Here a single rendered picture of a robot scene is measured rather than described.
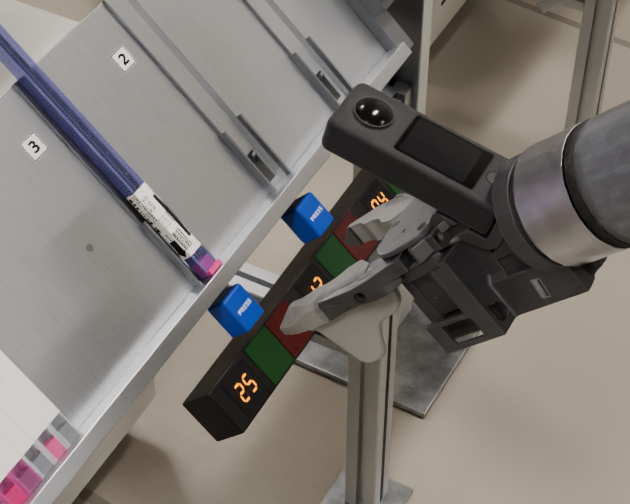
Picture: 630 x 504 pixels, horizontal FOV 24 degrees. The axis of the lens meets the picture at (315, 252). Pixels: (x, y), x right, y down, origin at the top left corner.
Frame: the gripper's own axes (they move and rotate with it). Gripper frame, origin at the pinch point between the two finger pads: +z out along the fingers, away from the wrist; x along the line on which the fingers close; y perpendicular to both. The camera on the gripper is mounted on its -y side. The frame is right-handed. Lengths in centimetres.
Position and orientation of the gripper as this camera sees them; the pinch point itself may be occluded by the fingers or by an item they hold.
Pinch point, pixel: (317, 272)
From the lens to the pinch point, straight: 98.4
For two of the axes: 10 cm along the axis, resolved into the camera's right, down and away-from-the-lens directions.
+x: 4.7, -6.3, 6.2
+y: 6.4, 7.3, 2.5
